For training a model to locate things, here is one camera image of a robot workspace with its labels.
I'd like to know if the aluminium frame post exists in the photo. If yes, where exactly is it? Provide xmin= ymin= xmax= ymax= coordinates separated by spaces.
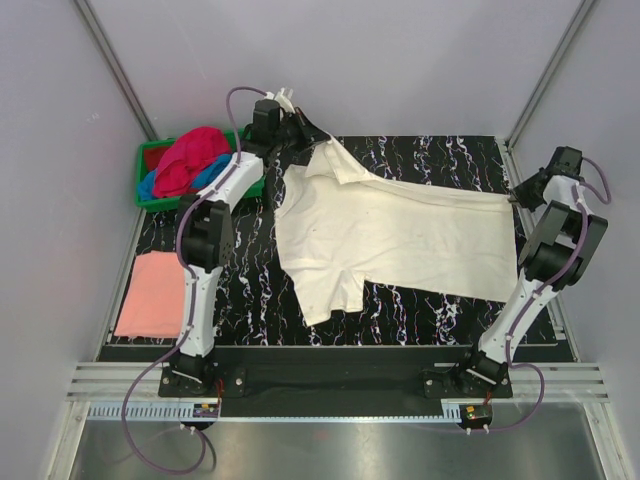
xmin=505 ymin=0 xmax=599 ymax=150
xmin=71 ymin=0 xmax=159 ymax=141

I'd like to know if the grey slotted cable duct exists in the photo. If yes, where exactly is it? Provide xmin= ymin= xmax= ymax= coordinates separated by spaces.
xmin=87 ymin=401 xmax=462 ymax=424

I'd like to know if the cream white t shirt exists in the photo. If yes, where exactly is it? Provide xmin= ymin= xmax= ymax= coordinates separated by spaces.
xmin=275 ymin=139 xmax=517 ymax=326

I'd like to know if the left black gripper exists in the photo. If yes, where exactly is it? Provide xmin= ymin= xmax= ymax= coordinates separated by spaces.
xmin=272 ymin=108 xmax=330 ymax=154

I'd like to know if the left aluminium frame post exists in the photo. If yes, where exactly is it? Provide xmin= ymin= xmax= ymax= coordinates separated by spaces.
xmin=71 ymin=0 xmax=159 ymax=141

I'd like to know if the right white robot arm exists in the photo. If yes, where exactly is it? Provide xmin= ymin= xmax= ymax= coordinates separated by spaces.
xmin=453 ymin=146 xmax=611 ymax=397

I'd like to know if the green plastic bin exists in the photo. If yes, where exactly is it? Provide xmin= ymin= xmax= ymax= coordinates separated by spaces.
xmin=135 ymin=126 xmax=236 ymax=213

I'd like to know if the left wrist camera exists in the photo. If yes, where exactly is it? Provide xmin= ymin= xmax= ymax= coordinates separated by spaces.
xmin=252 ymin=87 xmax=295 ymax=131

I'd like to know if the dark red t shirt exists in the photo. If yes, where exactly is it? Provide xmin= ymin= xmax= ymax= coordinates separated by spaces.
xmin=142 ymin=145 xmax=171 ymax=172

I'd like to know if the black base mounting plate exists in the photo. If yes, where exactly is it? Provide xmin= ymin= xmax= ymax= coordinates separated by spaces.
xmin=159 ymin=346 xmax=513 ymax=421

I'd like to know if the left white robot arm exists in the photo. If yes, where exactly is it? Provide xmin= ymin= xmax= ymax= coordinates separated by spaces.
xmin=169 ymin=100 xmax=329 ymax=396

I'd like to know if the blue t shirt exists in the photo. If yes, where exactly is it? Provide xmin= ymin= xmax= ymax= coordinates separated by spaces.
xmin=137 ymin=154 xmax=232 ymax=201

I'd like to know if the magenta pink t shirt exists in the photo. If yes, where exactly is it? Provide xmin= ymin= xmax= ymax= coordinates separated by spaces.
xmin=151 ymin=127 xmax=232 ymax=198

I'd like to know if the folded pink t shirt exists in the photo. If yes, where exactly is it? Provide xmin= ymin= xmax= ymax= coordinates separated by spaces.
xmin=114 ymin=251 xmax=185 ymax=339

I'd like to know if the right aluminium frame post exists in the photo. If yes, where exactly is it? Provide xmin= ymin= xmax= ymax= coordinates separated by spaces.
xmin=505 ymin=0 xmax=599 ymax=150

